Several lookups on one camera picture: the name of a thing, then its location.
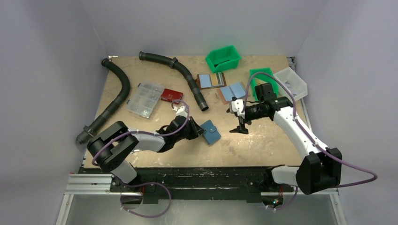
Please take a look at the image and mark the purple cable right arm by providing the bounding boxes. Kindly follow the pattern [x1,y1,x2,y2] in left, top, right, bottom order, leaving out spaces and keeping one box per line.
[243,71,378,212]

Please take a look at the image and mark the black corrugated hose centre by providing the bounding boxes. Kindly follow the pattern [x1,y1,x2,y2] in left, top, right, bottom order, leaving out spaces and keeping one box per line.
[138,51,209,112]

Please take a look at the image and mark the black corrugated hose left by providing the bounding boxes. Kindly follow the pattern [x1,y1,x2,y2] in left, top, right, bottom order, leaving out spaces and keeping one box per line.
[76,58,131,145]

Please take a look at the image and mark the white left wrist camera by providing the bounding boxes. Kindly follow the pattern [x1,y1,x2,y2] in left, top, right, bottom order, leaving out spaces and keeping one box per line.
[172,105,190,118]

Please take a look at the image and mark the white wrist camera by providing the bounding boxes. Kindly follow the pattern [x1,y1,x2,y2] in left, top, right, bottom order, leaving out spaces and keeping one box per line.
[172,105,190,118]
[226,99,245,118]

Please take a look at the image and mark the clear plastic screw box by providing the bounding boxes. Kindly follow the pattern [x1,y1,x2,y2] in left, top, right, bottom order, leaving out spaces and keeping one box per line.
[127,81,165,119]

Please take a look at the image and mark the green bin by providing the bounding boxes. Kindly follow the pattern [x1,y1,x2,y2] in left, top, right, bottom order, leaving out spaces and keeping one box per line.
[250,67,279,101]
[205,45,241,73]

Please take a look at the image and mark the blue leather card holder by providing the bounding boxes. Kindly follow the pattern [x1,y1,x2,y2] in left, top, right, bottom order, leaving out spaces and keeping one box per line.
[200,120,221,146]

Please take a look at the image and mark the black table front rail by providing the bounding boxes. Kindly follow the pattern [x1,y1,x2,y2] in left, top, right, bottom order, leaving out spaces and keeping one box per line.
[77,166,308,204]

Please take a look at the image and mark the green bin rear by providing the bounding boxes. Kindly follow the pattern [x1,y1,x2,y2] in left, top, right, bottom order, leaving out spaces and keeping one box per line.
[205,45,241,73]

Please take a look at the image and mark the red card case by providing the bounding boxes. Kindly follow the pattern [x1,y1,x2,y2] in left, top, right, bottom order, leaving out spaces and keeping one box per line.
[160,89,183,102]

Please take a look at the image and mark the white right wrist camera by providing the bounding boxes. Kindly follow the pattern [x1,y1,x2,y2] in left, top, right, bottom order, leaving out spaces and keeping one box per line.
[226,99,245,118]

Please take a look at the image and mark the brown open card holder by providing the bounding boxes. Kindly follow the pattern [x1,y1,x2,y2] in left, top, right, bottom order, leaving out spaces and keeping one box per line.
[196,72,226,89]

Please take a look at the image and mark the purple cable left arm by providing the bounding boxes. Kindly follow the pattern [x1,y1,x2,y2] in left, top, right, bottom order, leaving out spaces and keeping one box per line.
[91,99,190,218]

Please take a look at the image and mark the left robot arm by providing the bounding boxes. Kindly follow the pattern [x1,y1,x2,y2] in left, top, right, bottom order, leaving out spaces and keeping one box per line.
[87,116,206,184]

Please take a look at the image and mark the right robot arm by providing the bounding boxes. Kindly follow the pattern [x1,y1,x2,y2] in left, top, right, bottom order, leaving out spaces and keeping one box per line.
[227,83,342,195]

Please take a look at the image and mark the green bin right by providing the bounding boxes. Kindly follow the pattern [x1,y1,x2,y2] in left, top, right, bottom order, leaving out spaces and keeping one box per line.
[250,67,279,101]

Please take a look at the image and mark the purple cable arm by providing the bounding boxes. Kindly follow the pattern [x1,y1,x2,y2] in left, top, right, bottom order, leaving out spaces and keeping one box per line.
[243,71,378,212]
[91,99,190,218]

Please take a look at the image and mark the pink open card holder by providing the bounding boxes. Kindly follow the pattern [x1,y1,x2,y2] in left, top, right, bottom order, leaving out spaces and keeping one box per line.
[217,82,246,105]

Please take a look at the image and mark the white translucent bin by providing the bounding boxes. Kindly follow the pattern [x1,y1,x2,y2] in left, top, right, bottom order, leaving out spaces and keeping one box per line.
[274,67,308,101]

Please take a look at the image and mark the black corrugated hose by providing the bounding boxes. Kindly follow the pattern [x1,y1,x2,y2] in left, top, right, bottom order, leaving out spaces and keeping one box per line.
[138,51,209,112]
[76,58,131,145]

